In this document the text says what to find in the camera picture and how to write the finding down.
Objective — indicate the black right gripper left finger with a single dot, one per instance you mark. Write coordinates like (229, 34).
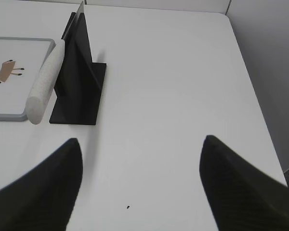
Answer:
(44, 198)

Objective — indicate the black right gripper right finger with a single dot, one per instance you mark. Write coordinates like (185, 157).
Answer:
(241, 197)

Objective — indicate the steel knife with white handle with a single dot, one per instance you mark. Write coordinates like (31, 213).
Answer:
(43, 86)

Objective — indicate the black knife stand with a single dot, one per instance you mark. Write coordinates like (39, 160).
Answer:
(80, 81)

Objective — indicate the grey-rimmed white cutting board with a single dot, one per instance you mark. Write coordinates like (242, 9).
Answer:
(20, 61)

